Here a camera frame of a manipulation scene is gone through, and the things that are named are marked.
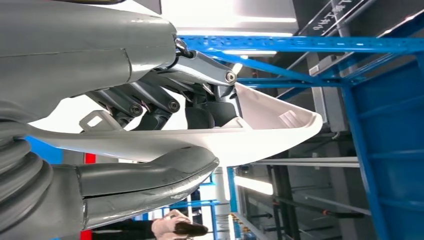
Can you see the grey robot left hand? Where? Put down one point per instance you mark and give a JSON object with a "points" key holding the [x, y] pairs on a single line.
{"points": [[66, 49]]}

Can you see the blue metal shelf rack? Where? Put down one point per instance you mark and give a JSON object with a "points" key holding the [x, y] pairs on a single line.
{"points": [[381, 132]]}

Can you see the person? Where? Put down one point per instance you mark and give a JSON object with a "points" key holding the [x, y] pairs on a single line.
{"points": [[132, 232]]}

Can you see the dark sign with white characters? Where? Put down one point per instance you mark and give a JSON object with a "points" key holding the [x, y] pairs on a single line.
{"points": [[331, 16]]}

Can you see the grey wall box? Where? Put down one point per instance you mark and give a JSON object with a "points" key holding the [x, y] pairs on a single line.
{"points": [[333, 109]]}

